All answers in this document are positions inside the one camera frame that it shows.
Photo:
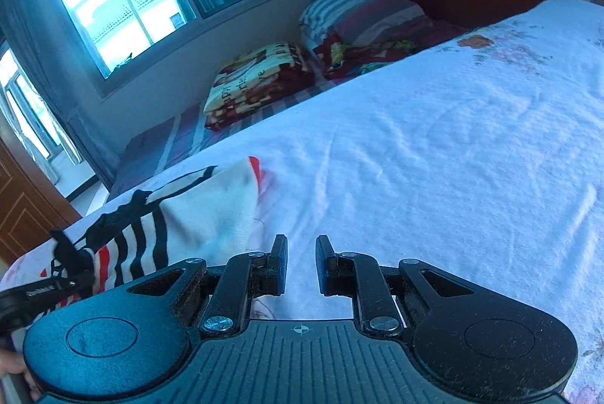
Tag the white floral blanket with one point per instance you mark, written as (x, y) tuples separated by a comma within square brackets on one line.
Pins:
[(424, 149)]

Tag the folded printed blanket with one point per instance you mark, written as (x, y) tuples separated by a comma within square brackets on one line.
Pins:
[(255, 83)]

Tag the striped pillow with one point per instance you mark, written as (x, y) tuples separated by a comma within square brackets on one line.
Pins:
[(354, 8)]

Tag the narrow window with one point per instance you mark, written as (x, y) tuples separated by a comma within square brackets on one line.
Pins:
[(28, 111)]

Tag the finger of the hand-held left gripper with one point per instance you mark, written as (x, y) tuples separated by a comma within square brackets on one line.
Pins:
[(71, 255)]

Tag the black red white striped garment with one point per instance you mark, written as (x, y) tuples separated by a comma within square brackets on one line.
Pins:
[(203, 215)]

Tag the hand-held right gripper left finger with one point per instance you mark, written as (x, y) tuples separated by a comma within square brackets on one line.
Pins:
[(280, 265)]

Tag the red printed cloth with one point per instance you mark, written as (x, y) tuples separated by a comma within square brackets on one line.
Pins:
[(368, 52)]

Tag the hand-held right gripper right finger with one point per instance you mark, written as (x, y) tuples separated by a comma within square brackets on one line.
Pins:
[(325, 266)]

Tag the brown wooden door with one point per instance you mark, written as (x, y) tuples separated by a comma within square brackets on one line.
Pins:
[(23, 206)]

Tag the person's left hand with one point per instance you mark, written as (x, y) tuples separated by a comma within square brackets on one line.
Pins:
[(12, 364)]

